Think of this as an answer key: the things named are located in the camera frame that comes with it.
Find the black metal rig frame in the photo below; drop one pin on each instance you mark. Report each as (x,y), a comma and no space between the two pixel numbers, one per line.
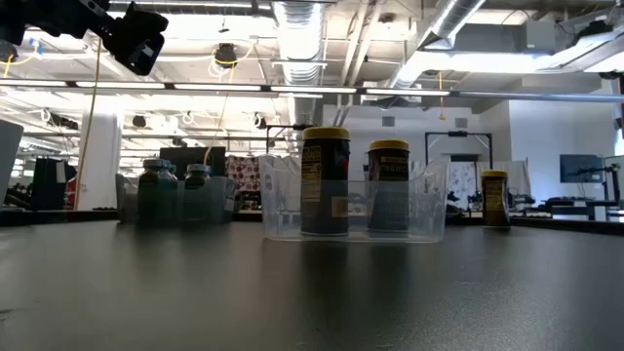
(283,127)
(458,133)

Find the silver spiral ventilation duct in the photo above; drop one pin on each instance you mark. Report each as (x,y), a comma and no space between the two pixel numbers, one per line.
(458,17)
(300,39)

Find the long ceiling light rail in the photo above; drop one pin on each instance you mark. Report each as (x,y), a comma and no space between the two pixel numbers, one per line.
(219,87)

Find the dark wall screen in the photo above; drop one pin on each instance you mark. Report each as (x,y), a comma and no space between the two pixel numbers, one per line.
(580,168)

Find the black ceiling-mounted camera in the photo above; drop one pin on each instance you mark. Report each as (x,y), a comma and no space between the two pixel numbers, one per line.
(225,54)

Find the white cloth partition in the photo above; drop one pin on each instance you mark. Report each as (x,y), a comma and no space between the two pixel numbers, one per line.
(519,170)

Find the black background cabinet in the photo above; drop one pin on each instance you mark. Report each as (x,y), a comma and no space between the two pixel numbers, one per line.
(46,185)

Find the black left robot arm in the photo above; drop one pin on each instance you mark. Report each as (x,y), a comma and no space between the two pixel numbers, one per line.
(49,17)

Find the black computer monitor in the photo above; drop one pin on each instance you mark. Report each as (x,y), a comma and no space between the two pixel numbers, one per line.
(192,156)

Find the dark translucent plastic bin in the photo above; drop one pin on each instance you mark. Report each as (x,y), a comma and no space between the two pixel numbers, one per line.
(219,205)

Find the clear plastic bin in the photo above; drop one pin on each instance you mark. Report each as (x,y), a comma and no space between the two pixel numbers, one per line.
(283,214)

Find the black ceiling-hung device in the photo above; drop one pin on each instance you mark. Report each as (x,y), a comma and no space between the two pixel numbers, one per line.
(7,49)

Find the yellow hanging power plug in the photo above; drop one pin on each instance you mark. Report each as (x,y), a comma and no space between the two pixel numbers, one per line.
(441,116)

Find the white plastic bin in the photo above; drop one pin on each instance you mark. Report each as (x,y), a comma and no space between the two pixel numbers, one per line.
(10,161)

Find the red patterned white panel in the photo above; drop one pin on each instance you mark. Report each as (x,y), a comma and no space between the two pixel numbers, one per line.
(244,175)

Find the yellow-lidded dark spice jar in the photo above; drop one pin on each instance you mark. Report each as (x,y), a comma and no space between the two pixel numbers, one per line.
(324,185)
(388,166)
(495,200)

